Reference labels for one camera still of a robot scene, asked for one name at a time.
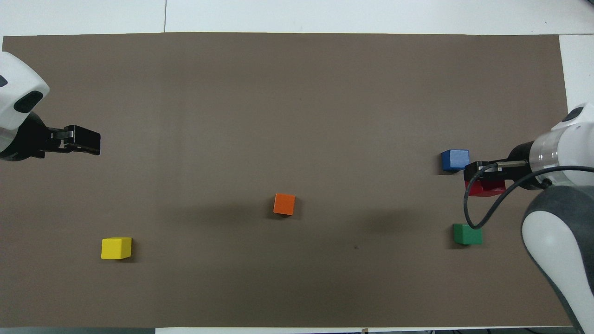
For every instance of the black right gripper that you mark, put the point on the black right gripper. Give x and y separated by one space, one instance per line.
520 164

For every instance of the red cube block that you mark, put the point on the red cube block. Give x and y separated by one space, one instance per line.
485 190

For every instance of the green cube block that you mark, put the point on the green cube block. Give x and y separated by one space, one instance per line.
468 234

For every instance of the blue cube block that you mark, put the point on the blue cube block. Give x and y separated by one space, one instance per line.
455 160

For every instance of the brown table mat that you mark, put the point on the brown table mat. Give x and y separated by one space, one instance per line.
297 102

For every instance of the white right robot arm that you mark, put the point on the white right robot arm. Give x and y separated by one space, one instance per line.
552 260

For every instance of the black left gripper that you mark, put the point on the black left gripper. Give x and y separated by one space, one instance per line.
25 139

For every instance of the orange cube block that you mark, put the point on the orange cube block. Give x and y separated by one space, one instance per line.
284 204

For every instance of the yellow cube block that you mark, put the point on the yellow cube block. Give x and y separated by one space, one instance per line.
116 248

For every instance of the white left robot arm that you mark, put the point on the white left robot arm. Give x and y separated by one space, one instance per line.
14 79

